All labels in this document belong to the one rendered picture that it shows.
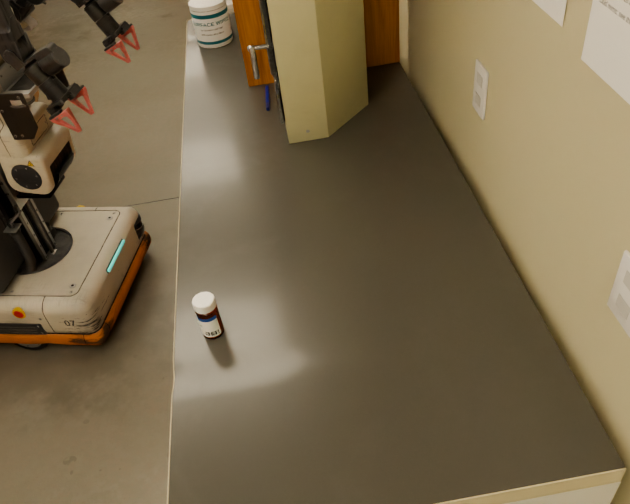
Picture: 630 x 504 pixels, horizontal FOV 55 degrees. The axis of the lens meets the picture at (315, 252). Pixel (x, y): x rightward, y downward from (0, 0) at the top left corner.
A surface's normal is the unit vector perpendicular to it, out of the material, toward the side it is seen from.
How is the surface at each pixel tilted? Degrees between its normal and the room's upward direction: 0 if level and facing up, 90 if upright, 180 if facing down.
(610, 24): 90
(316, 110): 90
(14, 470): 0
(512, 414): 0
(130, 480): 0
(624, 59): 90
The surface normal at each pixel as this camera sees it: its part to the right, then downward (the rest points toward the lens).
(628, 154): -0.99, 0.17
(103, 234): -0.11, -0.73
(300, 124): 0.14, 0.66
